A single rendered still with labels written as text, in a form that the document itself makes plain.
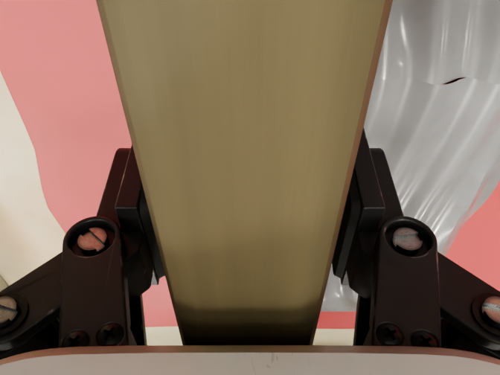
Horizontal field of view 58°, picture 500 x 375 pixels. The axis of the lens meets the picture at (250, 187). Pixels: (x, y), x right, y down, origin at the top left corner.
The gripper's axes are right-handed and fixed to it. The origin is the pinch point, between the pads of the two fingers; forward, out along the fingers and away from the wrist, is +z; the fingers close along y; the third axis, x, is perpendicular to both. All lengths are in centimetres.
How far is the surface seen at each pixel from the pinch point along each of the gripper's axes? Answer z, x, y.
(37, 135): 5.9, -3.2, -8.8
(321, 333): 5.9, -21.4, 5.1
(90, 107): 5.9, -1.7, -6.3
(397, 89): 5.6, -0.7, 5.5
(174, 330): 5.9, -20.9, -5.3
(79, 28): 6.0, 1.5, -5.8
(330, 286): 5.7, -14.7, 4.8
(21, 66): 5.9, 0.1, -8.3
